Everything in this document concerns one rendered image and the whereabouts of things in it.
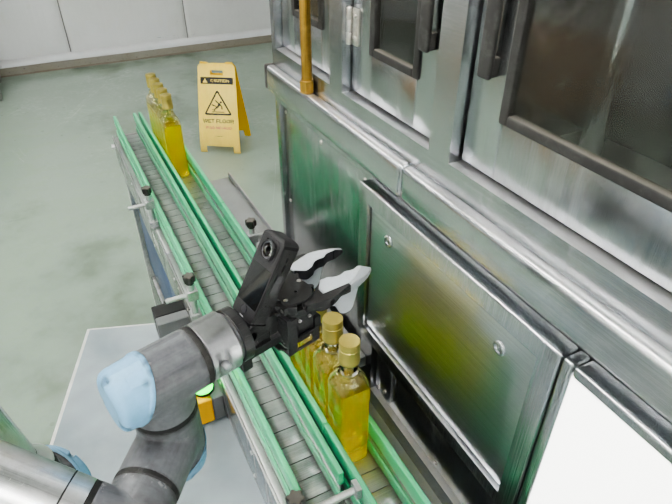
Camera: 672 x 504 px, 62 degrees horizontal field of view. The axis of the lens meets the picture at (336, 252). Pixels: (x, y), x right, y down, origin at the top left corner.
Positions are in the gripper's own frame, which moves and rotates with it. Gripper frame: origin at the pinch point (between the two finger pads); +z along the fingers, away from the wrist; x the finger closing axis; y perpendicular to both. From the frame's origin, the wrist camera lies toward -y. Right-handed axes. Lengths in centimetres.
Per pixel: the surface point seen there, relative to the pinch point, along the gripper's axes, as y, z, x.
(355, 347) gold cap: 15.9, 0.0, 1.7
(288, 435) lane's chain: 44.0, -5.7, -10.0
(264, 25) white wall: 114, 349, -513
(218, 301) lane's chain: 44, 6, -53
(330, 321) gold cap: 15.8, 0.9, -5.2
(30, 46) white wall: 107, 113, -576
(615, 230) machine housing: -14.4, 10.0, 29.1
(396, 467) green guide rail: 36.8, 0.6, 11.4
